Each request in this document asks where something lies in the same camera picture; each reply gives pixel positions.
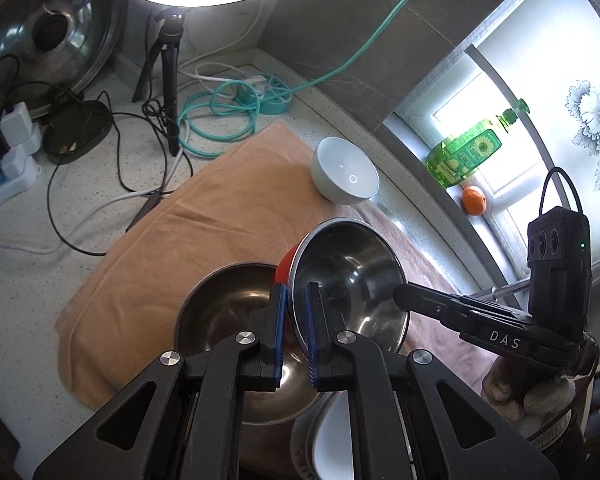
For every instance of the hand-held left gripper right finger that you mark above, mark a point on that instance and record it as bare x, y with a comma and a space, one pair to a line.
311, 330

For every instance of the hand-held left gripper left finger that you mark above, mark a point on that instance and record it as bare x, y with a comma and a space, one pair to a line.
279, 330

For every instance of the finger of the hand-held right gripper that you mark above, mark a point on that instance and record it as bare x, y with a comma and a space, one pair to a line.
455, 310

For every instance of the plain steel bowl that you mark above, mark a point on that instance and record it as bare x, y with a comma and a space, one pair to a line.
225, 300

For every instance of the red steel bowl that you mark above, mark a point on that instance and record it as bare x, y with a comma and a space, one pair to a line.
355, 275

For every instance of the floral plate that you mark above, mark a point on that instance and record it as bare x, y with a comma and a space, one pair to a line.
335, 435

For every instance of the person's right hand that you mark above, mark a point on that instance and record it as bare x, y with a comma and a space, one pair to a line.
545, 405

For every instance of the chrome faucet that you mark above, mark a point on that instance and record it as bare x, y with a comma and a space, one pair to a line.
505, 287

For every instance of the orange fruit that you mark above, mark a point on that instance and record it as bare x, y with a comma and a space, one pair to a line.
474, 201

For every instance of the white patterned rim plate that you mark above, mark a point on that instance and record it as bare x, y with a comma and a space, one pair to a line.
302, 450

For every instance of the orange towel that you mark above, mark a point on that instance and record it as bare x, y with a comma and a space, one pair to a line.
190, 220

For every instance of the green dish soap bottle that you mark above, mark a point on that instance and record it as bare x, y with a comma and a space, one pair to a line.
470, 152

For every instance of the frosted floral window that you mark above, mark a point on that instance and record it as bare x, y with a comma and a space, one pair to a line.
545, 110

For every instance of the pale green bowl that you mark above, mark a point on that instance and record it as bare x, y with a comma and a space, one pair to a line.
345, 170

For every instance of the teal power strip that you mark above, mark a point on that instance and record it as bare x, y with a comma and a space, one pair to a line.
275, 95

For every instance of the dark green dish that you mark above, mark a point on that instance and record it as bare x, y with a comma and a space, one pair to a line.
77, 132

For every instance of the black tripod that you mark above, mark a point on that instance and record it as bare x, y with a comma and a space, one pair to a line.
169, 70

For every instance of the white power strip with adapters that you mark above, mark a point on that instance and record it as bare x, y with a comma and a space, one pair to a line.
10, 165

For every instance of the large metal lid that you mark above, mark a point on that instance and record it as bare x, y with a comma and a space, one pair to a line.
55, 40

